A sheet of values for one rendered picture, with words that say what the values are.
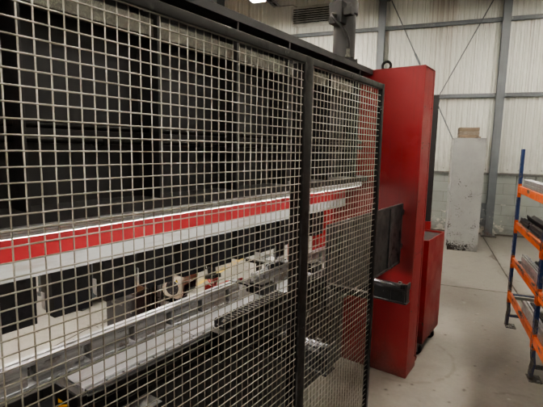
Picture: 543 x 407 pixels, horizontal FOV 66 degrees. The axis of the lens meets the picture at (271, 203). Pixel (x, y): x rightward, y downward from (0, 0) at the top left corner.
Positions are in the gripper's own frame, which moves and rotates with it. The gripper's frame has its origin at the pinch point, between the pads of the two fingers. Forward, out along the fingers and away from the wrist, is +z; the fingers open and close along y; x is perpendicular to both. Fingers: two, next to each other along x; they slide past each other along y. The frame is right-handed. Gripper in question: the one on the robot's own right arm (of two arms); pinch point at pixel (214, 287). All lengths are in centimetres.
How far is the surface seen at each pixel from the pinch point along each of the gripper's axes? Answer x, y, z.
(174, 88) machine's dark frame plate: -75, 78, -100
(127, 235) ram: -95, 58, -43
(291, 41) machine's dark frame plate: -7, 96, -129
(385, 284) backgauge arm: 65, 91, 16
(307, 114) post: -78, 140, -70
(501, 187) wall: 770, 57, -20
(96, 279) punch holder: -105, 48, -27
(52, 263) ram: -125, 57, -37
